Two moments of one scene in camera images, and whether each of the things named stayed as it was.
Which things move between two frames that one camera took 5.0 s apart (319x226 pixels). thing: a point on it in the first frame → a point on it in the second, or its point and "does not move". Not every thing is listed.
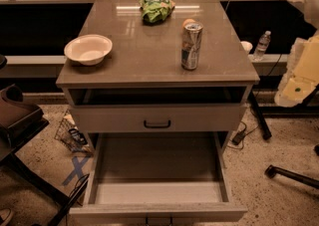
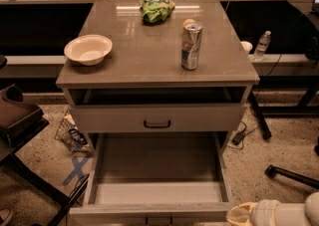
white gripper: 313,4 → 261,214
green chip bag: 156,9 does not move
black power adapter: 237,138 does not move
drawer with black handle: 163,178 does not move
